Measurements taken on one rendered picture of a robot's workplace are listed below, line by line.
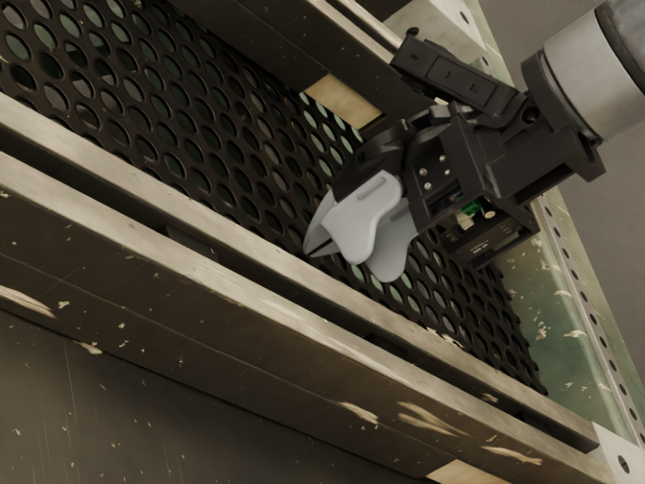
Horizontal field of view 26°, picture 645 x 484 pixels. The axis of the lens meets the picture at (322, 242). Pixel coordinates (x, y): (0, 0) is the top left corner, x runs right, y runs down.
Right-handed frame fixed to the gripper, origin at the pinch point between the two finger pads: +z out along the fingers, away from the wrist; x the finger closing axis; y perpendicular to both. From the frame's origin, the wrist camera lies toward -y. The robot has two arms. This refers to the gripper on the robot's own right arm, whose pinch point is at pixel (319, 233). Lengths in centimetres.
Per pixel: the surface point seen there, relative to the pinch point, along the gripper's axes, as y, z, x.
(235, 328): 16.6, -3.2, -17.5
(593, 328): -5.3, -3.0, 39.7
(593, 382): 0.4, -1.7, 37.9
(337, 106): -19.7, 1.1, 11.3
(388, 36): -23.8, -4.8, 12.4
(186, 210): 12.0, -5.0, -22.1
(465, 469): 15.8, -0.2, 10.3
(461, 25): -38, -5, 32
